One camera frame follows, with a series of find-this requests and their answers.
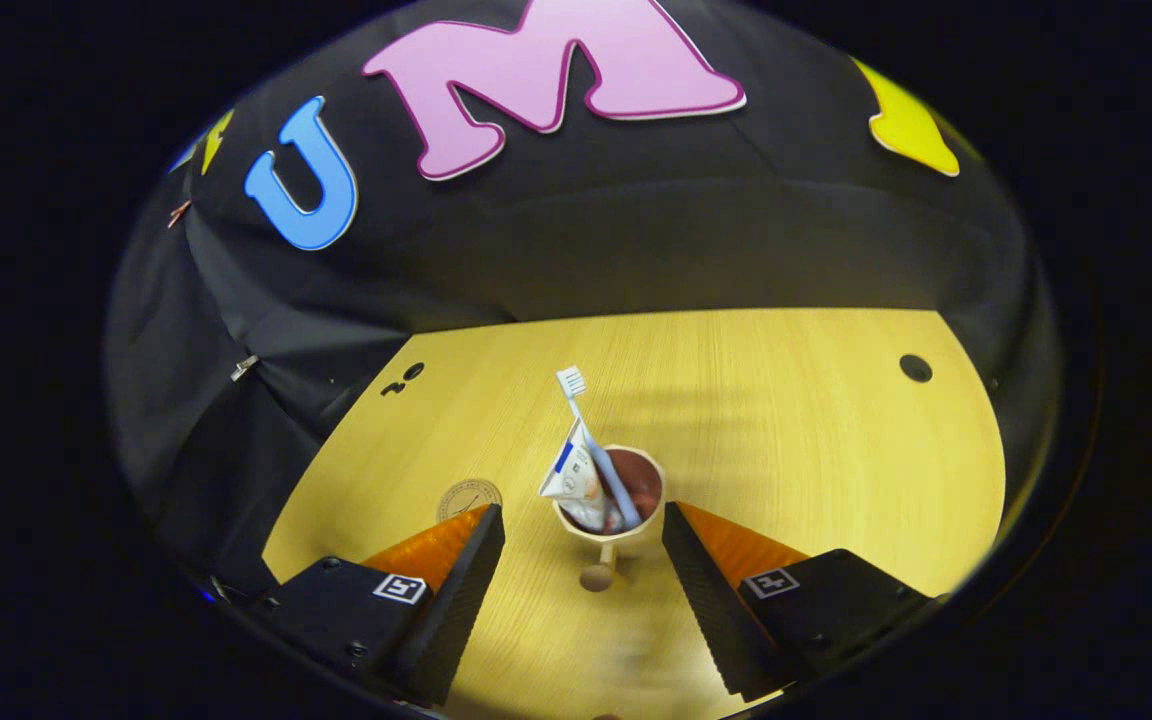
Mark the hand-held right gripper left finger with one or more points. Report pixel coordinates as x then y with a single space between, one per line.
456 620

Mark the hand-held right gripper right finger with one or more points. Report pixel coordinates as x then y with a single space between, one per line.
706 610

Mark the beige cup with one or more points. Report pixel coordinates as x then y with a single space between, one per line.
641 520

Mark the round cork coaster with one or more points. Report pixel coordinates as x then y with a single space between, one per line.
466 497

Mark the white toothpaste tube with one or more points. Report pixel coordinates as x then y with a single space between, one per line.
576 485

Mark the white toothbrush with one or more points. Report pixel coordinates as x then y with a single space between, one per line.
596 455

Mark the wooden desktop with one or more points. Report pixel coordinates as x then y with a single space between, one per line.
816 470

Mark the silver metal clip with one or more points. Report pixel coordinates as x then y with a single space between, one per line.
244 367

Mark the black backdrop cloth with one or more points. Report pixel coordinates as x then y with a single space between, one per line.
636 240

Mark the copper metal clip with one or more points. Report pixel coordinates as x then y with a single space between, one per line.
179 212

